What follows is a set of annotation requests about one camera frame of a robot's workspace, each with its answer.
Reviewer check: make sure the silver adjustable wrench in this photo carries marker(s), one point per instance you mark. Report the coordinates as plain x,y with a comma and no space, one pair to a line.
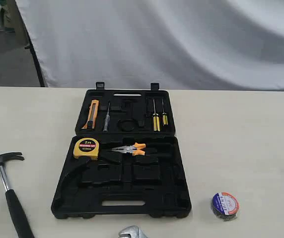
132,232

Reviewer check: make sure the black electrical tape roll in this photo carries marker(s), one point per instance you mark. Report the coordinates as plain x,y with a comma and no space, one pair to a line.
225,206

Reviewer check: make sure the claw hammer black grip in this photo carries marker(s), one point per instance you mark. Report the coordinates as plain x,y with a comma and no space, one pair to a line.
18,216

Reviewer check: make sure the black plastic tool case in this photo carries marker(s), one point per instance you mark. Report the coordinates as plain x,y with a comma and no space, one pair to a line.
87,188

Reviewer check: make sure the long yellow black screwdriver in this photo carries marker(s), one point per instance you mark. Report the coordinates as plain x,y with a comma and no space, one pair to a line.
156,122

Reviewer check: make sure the short yellow black screwdriver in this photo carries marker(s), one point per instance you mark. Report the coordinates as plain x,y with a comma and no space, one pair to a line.
164,114

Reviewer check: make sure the clear test pen screwdriver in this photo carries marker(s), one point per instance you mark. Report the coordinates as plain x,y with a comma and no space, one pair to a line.
107,119

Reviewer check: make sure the orange utility knife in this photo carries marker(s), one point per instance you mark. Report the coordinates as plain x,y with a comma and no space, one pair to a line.
92,115

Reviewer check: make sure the yellow tape measure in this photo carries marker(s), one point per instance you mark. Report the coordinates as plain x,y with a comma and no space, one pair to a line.
86,147

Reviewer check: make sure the white backdrop cloth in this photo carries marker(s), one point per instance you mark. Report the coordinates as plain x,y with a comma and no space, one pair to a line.
181,44

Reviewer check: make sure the black backdrop stand pole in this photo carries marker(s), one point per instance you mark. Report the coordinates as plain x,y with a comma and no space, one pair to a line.
24,38

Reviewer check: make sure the orange handled pliers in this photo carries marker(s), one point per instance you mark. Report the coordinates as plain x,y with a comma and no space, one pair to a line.
139,153

